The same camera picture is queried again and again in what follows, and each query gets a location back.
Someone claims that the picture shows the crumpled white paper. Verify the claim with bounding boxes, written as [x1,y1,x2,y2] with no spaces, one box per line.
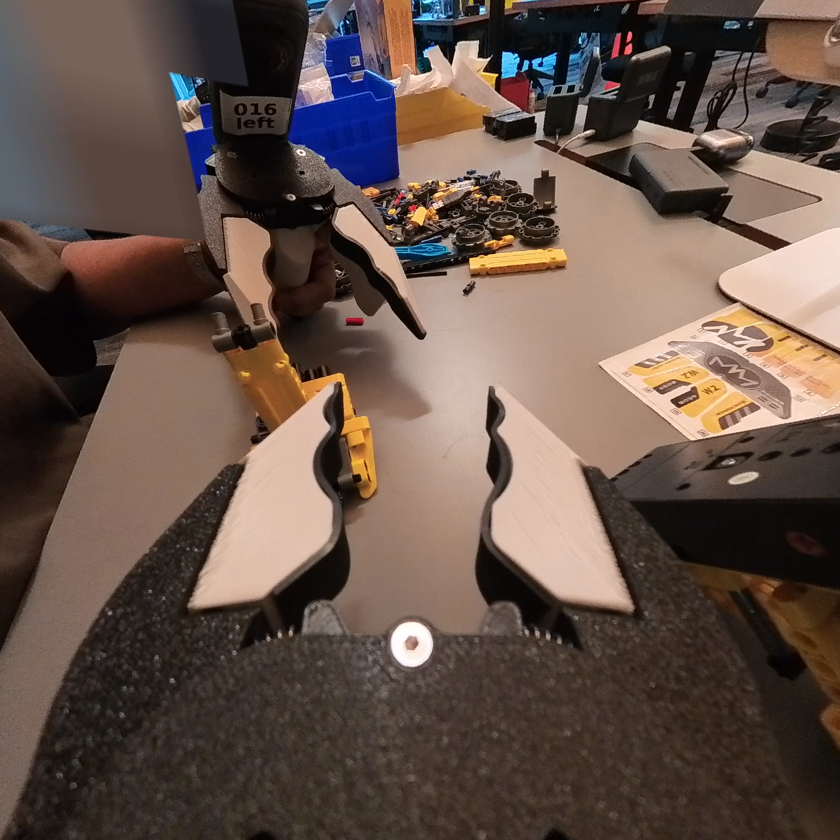
[395,41,508,111]

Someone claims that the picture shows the small blue storage bin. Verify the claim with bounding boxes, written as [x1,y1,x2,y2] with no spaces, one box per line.
[324,34,370,80]

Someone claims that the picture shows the person's brown clothing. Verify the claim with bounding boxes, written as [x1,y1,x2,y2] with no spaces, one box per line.
[0,218,132,647]

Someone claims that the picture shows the dark desk mat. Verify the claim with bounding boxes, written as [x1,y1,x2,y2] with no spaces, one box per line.
[537,125,826,245]

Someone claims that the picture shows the white rounded board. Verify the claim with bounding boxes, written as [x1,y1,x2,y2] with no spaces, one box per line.
[718,227,840,353]

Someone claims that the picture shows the silver metal object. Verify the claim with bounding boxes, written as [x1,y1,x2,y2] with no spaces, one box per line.
[693,129,757,166]

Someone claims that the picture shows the black battery block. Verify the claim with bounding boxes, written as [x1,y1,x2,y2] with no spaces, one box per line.
[483,109,538,140]

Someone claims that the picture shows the large black charger dock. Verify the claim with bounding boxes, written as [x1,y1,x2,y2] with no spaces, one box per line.
[585,48,672,143]

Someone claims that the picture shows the sticker sheet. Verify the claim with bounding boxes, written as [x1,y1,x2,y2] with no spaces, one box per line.
[598,302,840,442]

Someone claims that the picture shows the wristwatch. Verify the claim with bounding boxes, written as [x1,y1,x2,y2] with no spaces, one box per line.
[182,240,225,288]

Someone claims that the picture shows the large blue storage bin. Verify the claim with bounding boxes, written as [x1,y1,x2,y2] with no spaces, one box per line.
[184,69,400,193]

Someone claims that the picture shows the small black charger dock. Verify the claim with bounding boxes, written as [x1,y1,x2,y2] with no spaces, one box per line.
[542,83,583,136]

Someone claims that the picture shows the long yellow brick beam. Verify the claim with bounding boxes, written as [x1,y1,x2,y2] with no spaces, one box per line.
[469,247,567,276]

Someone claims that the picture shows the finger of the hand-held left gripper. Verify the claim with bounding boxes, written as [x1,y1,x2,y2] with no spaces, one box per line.
[222,217,282,336]
[330,202,429,341]

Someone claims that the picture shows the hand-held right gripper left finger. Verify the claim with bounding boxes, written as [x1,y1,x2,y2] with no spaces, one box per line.
[187,382,350,631]

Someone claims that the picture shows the yellow storage bin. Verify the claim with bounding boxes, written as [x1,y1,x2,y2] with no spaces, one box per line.
[392,71,501,147]

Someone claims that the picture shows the pile of toy brick pieces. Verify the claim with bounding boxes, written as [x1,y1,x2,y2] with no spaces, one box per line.
[335,167,564,280]

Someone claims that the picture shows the black power bank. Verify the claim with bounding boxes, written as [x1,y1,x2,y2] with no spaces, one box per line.
[628,144,731,215]

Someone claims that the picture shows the cardboard box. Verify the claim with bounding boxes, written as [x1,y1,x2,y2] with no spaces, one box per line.
[354,0,419,81]

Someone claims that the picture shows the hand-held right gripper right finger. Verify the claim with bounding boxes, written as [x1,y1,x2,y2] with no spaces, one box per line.
[481,386,637,623]

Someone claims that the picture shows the yellow toy brick arm assembly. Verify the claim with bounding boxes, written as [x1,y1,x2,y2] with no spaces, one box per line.
[210,311,379,501]

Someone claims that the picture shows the person's left hand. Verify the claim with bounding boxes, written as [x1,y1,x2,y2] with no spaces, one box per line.
[271,230,341,320]

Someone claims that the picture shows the person's left forearm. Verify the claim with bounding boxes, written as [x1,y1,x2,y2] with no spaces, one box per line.
[61,235,227,324]

